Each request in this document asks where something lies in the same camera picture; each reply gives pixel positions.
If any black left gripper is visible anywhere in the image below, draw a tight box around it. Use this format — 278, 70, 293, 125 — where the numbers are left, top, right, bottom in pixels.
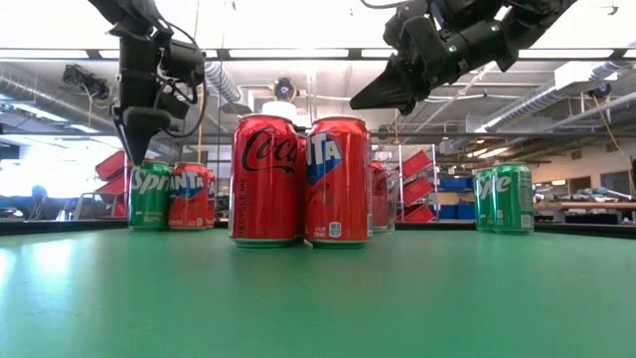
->
112, 35, 174, 167

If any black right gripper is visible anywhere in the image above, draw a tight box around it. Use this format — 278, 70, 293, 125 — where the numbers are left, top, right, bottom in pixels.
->
350, 14, 509, 116

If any red storage bin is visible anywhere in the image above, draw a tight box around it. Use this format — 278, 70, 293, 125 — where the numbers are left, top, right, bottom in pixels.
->
96, 174, 129, 196
402, 203, 437, 224
400, 149, 433, 179
93, 150, 131, 181
401, 176, 435, 206

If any black horizontal crossbar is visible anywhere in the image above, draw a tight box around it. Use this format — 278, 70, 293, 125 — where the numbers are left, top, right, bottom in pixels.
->
171, 129, 553, 141

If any black ceiling device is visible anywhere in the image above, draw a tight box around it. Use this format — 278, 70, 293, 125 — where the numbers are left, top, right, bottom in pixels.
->
61, 63, 111, 101

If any white shelving rack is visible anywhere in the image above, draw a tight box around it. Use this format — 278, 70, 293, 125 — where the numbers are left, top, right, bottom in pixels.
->
396, 142, 441, 224

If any blue storage bin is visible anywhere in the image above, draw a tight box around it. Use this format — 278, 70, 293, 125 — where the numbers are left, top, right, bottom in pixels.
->
438, 203, 477, 221
438, 176, 476, 191

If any white cylindrical tank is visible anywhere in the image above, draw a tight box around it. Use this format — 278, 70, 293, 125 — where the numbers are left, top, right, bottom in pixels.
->
260, 99, 300, 120

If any person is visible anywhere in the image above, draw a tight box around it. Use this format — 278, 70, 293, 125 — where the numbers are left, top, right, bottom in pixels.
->
0, 183, 79, 221

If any white ceiling box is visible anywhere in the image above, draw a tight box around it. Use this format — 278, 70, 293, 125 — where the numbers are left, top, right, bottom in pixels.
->
554, 60, 621, 91

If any wooden workbench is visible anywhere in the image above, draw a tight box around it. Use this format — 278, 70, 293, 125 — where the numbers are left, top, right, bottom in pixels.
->
534, 198, 636, 226

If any yellow hanging cable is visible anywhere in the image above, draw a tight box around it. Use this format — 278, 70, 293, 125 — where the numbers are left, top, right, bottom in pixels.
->
196, 87, 206, 165
589, 92, 625, 155

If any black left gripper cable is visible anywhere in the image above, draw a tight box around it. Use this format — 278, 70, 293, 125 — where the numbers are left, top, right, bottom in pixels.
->
157, 18, 209, 140

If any silver flexible air duct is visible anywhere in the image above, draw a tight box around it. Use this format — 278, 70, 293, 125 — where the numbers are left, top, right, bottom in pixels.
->
203, 60, 245, 106

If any black aluminium table frame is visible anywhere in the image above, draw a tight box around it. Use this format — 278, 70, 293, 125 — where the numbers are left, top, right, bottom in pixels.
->
0, 218, 636, 240

